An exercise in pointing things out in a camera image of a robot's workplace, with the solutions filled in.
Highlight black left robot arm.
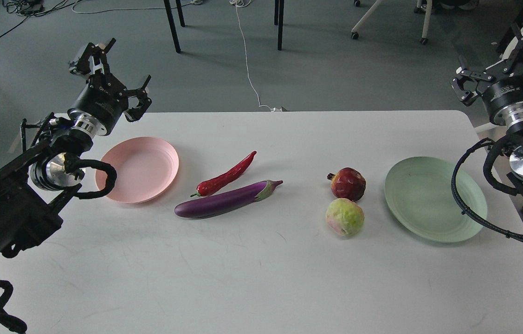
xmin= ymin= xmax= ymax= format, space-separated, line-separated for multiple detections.
xmin=0 ymin=39 xmax=151 ymax=334

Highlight green plate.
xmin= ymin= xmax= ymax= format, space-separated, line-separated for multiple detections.
xmin=384 ymin=156 xmax=483 ymax=244

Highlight pink plate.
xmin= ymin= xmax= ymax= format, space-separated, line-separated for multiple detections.
xmin=101 ymin=136 xmax=180 ymax=204

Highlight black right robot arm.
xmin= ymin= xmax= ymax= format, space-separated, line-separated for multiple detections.
xmin=452 ymin=24 xmax=523 ymax=243

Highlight red chili pepper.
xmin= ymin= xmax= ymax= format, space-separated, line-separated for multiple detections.
xmin=190 ymin=151 xmax=257 ymax=197

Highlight black floor cables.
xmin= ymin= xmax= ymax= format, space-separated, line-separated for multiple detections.
xmin=0 ymin=0 xmax=197 ymax=57

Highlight white floor cable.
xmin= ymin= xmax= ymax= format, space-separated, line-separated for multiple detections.
xmin=229 ymin=0 xmax=285 ymax=113

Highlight black table leg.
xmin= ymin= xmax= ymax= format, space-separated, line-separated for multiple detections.
xmin=163 ymin=0 xmax=186 ymax=54
xmin=274 ymin=0 xmax=285 ymax=51

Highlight green yellow round fruit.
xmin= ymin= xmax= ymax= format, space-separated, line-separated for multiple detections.
xmin=325 ymin=198 xmax=365 ymax=237

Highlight black table leg left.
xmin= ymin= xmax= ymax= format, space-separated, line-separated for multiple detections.
xmin=163 ymin=0 xmax=186 ymax=54

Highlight white office chair base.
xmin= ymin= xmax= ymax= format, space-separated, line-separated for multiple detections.
xmin=351 ymin=0 xmax=480 ymax=45

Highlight black table leg right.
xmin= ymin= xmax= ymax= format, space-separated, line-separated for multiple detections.
xmin=274 ymin=0 xmax=285 ymax=51

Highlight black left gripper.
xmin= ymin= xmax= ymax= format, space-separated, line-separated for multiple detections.
xmin=67 ymin=38 xmax=152 ymax=136

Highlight purple eggplant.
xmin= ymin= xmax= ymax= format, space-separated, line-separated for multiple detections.
xmin=174 ymin=180 xmax=283 ymax=218

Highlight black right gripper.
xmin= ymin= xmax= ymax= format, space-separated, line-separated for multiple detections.
xmin=452 ymin=24 xmax=523 ymax=127

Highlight red pomegranate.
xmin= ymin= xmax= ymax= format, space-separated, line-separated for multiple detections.
xmin=327 ymin=167 xmax=367 ymax=202

